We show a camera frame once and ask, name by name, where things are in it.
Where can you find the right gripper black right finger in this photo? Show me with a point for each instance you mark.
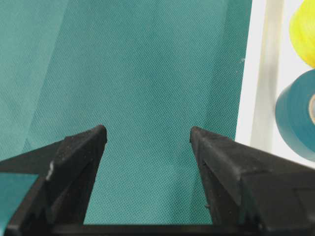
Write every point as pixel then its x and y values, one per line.
pixel 264 194

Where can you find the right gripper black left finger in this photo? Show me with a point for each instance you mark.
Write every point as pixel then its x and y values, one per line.
pixel 51 185

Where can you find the teal tape roll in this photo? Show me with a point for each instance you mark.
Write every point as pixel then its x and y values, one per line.
pixel 295 115

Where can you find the yellow tape roll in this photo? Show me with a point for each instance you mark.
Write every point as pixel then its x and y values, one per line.
pixel 302 32

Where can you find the white plastic case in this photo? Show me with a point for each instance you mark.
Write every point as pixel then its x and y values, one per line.
pixel 271 64

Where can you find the green table cloth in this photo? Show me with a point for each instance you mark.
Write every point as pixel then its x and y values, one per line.
pixel 148 70

